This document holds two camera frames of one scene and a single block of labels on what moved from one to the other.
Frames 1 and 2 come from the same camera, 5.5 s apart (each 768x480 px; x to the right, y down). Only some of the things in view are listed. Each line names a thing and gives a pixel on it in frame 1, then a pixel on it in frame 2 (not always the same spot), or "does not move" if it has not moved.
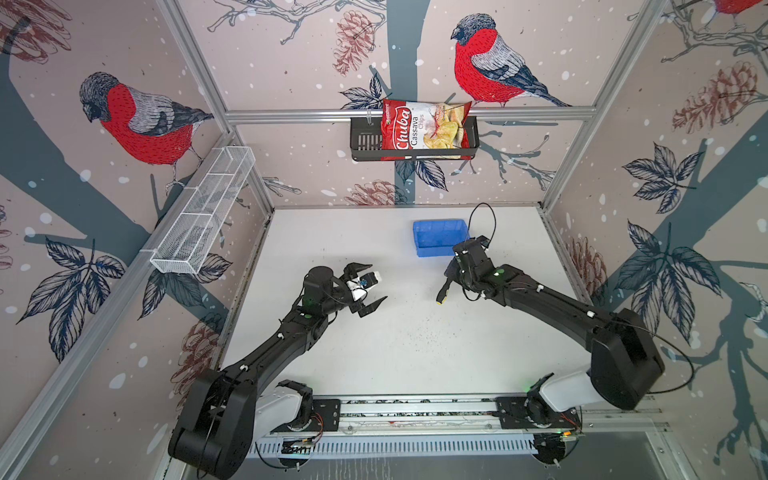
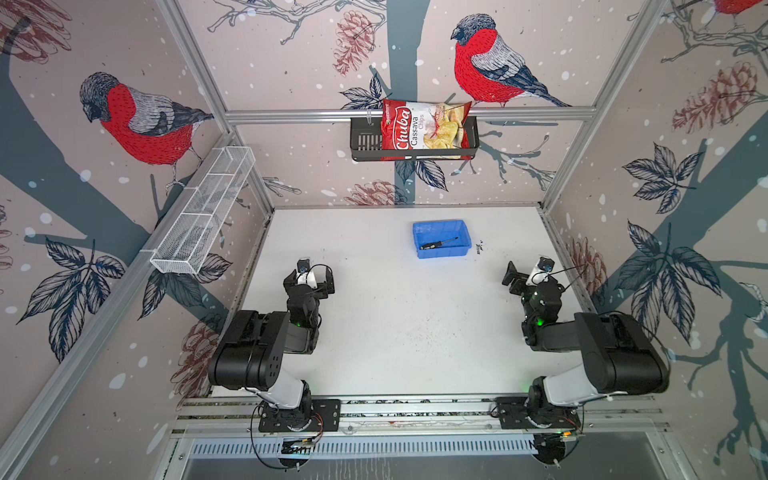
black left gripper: x=351 y=268 -> x=323 y=289
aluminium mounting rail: x=459 y=416 does not move
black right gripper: x=449 y=272 -> x=519 y=280
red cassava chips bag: x=413 y=125 does not move
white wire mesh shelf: x=186 y=246 does not move
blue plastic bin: x=437 y=237 does not move
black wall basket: x=366 y=144 does not move
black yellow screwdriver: x=443 y=292 -> x=429 y=245
